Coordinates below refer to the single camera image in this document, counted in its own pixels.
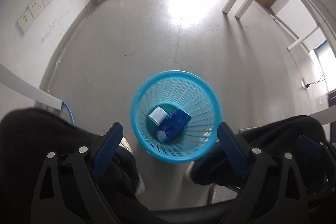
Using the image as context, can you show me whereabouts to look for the white wall socket panel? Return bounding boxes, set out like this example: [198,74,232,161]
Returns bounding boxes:
[17,0,52,34]

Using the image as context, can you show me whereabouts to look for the white small box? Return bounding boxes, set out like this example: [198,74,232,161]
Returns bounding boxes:
[148,106,168,126]

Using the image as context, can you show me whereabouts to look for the blue snack packet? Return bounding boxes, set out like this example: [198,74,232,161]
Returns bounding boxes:
[155,109,191,143]

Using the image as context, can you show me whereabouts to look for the blue plastic waste basket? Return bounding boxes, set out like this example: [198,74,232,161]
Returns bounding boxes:
[130,71,222,164]

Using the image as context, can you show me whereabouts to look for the person's black trouser legs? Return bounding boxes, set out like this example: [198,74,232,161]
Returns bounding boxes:
[1,108,335,223]

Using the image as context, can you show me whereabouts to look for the blue cable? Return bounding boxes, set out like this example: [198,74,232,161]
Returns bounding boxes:
[60,100,76,126]

